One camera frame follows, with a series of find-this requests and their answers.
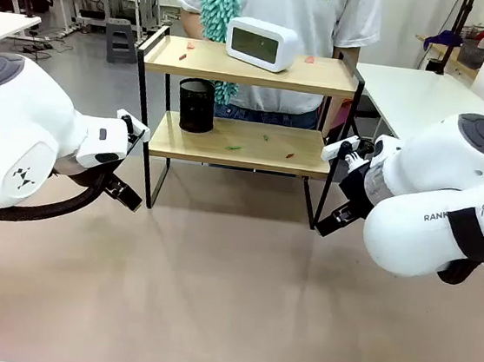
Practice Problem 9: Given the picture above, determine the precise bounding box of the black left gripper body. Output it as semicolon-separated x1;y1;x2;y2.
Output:
56;155;119;189

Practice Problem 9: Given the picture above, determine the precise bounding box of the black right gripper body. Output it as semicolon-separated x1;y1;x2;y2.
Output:
335;159;386;220

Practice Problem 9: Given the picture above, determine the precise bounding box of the black mesh pen holder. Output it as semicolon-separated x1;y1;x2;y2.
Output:
174;76;220;135

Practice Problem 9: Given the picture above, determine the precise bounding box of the white digital clock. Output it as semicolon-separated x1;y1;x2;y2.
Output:
222;15;300;76

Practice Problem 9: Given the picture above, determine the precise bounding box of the teal chenille duster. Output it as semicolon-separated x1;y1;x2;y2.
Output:
187;0;249;109

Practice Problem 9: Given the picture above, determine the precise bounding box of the person's right forearm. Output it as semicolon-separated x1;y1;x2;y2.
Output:
177;5;210;42

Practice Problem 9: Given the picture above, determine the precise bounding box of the black chair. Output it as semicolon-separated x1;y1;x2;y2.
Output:
351;95;386;142

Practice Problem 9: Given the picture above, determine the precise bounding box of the pink chair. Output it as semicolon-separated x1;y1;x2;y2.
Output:
337;98;355;134

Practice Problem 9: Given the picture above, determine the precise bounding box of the large white table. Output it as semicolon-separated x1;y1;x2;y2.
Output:
347;61;484;153

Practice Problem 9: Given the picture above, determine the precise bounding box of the grey plastic step stool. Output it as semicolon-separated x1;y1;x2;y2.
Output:
101;16;143;67

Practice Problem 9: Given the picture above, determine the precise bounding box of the wooden work table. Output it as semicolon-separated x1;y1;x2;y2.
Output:
411;32;484;82

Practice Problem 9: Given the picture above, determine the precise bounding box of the small white side table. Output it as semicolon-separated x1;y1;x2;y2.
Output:
0;12;43;58

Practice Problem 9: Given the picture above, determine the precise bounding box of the blue cloth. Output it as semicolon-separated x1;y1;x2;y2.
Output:
422;26;467;54

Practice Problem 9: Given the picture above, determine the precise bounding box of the grey mesh basket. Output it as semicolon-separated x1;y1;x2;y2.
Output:
457;37;484;70

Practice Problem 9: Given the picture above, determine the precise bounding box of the person in white t-shirt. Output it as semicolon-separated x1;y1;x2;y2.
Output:
164;0;385;138

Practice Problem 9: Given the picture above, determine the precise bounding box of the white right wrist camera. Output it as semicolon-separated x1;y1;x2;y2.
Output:
320;131;361;166

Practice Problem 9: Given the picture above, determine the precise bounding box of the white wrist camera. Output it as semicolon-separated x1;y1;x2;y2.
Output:
320;131;361;166
113;108;154;142

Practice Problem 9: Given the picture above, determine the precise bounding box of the black braided cable sleeve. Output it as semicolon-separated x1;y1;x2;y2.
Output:
0;157;111;234
434;254;484;290

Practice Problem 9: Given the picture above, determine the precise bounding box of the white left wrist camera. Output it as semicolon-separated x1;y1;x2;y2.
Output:
113;108;154;142

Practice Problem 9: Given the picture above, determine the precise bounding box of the black frame wooden shelf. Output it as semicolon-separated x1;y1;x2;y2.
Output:
119;23;369;235

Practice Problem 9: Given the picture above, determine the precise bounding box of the black velcro strap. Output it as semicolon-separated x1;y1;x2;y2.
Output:
441;204;484;264

